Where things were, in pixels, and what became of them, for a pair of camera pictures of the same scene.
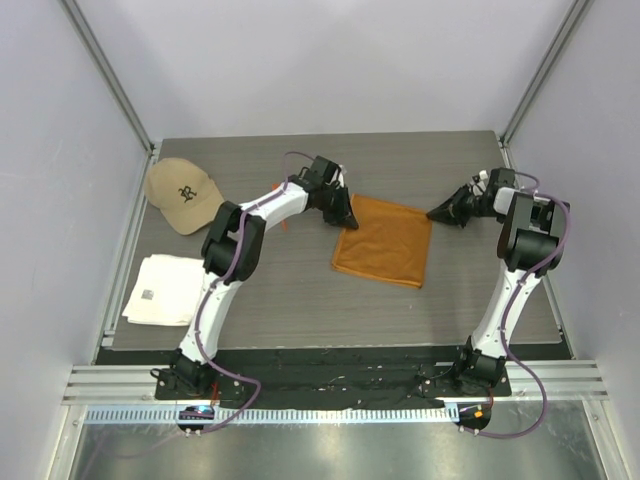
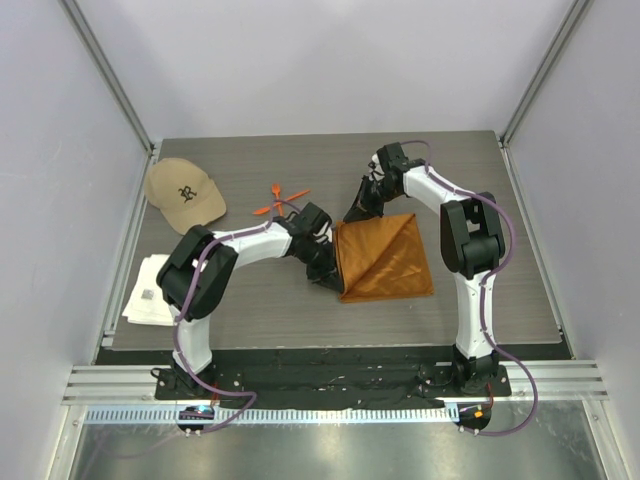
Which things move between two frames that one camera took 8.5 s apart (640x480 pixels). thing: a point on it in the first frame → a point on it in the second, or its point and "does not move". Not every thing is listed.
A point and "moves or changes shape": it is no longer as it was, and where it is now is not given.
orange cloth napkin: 392,242 moves or changes shape
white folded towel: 166,291 does not move
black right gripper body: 467,205 → 376,193
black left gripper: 344,214 → 327,274
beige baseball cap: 184,193 does not move
